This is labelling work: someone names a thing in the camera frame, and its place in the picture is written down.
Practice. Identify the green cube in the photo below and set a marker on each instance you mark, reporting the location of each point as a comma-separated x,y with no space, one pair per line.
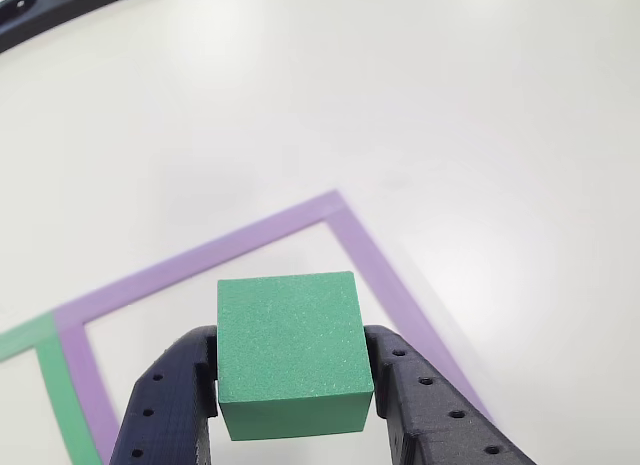
290,340

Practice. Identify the black power strip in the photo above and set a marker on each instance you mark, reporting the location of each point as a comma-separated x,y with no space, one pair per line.
30,15

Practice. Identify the green square frame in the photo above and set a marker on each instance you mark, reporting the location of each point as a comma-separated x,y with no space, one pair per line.
55,380

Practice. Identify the purple square frame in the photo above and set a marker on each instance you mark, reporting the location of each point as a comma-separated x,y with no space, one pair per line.
360,245

